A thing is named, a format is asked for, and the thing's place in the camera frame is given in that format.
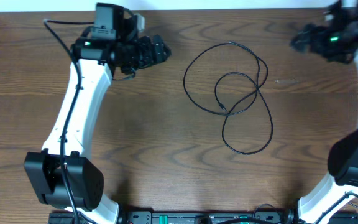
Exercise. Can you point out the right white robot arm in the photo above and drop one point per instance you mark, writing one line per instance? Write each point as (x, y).
(340, 184)

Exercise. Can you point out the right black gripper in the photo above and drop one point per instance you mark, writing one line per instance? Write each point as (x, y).
(317, 33)

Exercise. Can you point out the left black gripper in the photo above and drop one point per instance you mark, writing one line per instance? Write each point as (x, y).
(148, 52)

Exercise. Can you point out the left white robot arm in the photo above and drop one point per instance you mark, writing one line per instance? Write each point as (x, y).
(62, 174)

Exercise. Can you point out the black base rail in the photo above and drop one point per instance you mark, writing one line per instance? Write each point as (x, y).
(145, 217)

